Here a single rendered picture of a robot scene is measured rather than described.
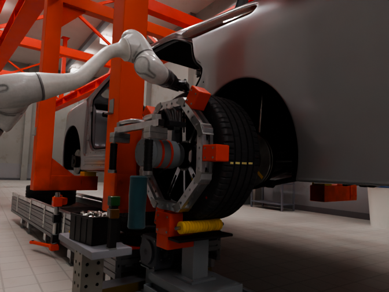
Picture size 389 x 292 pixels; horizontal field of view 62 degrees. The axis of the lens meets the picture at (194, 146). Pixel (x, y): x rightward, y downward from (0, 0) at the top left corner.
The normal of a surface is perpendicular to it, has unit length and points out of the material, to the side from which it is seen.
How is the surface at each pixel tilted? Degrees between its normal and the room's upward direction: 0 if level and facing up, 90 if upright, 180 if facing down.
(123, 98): 90
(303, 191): 90
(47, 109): 90
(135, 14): 90
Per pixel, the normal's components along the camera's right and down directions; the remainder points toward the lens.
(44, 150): 0.62, -0.04
